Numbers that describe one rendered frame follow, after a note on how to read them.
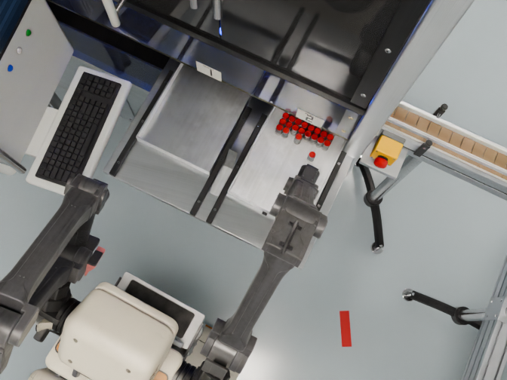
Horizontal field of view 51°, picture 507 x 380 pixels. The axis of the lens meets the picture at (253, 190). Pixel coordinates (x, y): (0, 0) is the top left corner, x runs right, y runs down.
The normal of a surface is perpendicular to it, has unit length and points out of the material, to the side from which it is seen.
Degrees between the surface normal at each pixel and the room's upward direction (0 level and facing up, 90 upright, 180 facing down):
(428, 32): 90
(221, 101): 0
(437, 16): 90
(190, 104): 0
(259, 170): 0
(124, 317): 42
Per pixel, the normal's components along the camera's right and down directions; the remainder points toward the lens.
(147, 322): 0.34, -0.76
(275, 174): 0.04, -0.25
